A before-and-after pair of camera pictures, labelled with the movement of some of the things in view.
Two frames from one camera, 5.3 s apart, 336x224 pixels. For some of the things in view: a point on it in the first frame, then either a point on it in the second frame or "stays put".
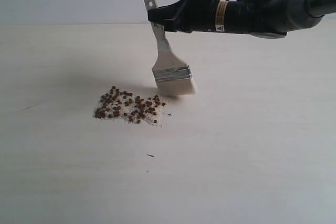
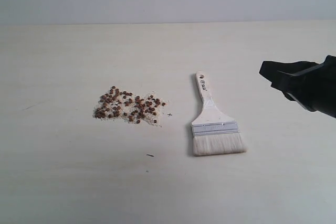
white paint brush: [172, 77] -> [214, 131]
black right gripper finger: [166, 15] -> [276, 72]
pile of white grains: [134, 108] stays put
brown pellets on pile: [117, 104] stays put
